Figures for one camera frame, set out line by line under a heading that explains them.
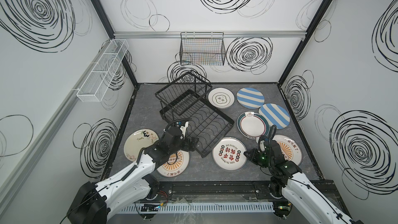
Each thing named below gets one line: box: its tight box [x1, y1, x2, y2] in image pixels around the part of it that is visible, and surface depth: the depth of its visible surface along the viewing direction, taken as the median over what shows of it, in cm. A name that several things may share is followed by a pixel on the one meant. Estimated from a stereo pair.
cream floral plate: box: [123, 128, 160, 162], surface depth 93 cm
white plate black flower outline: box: [207, 87, 236, 110], surface depth 114 cm
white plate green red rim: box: [236, 111, 270, 140], surface depth 99 cm
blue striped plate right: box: [258, 103, 291, 130], surface depth 104 cm
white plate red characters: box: [211, 136, 248, 172], surface depth 86 cm
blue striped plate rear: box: [236, 87, 265, 110], surface depth 114 cm
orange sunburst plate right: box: [272, 133, 304, 166], surface depth 88 cm
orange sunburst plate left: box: [156, 150, 190, 178], surface depth 82 cm
